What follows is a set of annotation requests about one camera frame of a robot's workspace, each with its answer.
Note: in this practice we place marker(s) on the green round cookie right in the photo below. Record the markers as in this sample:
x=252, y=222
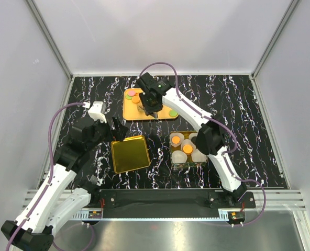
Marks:
x=173, y=113

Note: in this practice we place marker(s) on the left electronics board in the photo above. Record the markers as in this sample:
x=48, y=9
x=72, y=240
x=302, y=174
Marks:
x=95, y=214

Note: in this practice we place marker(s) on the white paper cup top-left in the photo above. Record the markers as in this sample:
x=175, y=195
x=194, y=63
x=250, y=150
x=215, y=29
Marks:
x=177, y=134

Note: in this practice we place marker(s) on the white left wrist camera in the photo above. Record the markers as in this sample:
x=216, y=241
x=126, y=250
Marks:
x=96, y=111

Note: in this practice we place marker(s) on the white paper cup top-right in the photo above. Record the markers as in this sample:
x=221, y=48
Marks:
x=192, y=135

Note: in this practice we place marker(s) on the electronics board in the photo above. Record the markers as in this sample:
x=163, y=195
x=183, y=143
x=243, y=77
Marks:
x=236, y=215
x=95, y=214

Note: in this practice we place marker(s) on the orange scalloped cookie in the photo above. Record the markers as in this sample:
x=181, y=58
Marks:
x=175, y=140

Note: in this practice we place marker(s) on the black round cookie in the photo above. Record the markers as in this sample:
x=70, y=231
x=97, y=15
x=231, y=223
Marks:
x=193, y=139

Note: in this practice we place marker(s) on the pink round cookie left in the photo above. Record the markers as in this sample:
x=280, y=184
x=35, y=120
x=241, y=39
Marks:
x=131, y=93

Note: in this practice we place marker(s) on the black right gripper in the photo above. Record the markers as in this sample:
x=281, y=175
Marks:
x=149, y=110

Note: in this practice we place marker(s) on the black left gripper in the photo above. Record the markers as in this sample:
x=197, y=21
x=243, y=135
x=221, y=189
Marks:
x=119, y=133

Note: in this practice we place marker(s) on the yellow plastic tray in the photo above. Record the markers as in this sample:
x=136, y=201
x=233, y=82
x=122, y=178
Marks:
x=131, y=113

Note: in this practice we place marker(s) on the white paper cup bottom-right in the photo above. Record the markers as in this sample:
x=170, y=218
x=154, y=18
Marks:
x=198, y=157

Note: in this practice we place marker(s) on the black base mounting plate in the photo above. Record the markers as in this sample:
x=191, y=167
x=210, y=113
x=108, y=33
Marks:
x=213, y=198

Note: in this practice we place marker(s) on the white paper cup bottom-left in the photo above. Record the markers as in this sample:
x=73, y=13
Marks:
x=178, y=157

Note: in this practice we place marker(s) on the white paper cup centre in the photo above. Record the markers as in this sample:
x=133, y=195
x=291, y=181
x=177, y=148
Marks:
x=187, y=142

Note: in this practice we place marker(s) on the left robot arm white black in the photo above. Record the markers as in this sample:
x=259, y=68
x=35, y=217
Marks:
x=38, y=224

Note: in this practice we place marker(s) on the gold tin lid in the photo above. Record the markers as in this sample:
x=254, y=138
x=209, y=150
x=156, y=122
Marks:
x=130, y=154

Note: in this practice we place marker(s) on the gold square cookie tin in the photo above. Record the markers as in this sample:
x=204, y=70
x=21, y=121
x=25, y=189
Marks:
x=189, y=163

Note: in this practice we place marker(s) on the right electronics board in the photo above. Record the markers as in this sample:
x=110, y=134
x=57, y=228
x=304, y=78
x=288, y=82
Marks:
x=236, y=215

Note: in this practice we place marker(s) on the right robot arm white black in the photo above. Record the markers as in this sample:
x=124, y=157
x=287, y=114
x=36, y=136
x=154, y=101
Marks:
x=210, y=132

